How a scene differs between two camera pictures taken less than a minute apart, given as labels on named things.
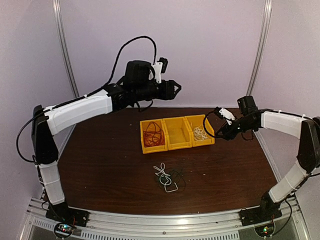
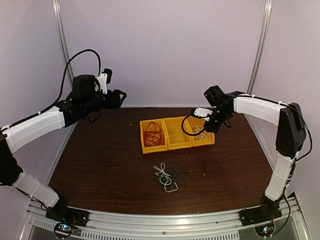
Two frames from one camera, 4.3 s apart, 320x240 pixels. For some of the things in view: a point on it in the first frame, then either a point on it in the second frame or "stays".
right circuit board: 265,231 stays
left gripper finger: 172,89 to 119,92
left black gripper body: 162,94 to 113,103
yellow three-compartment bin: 177,133 stays
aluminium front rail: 290,223 stays
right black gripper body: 232,133 to 216,126
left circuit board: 63,230 stays
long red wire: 153,135 stays
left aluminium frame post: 58,9 stays
